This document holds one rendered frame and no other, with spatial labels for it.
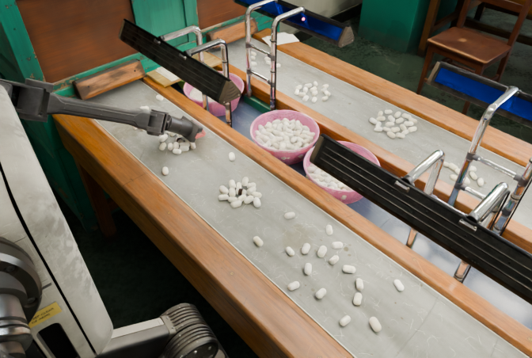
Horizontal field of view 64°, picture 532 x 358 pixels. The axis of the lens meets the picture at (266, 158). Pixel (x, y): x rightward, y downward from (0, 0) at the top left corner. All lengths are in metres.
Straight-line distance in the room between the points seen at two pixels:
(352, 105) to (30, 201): 1.54
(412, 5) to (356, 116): 2.24
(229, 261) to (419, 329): 0.52
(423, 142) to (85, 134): 1.29
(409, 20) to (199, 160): 2.78
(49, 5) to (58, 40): 0.13
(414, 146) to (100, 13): 1.33
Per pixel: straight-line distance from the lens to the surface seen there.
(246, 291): 1.17
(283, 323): 1.12
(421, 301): 1.25
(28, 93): 1.32
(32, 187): 0.50
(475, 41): 3.37
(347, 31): 1.64
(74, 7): 1.86
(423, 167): 1.01
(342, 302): 1.19
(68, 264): 0.55
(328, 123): 1.70
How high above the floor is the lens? 1.75
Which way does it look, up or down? 41 degrees down
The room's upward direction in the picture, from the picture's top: straight up
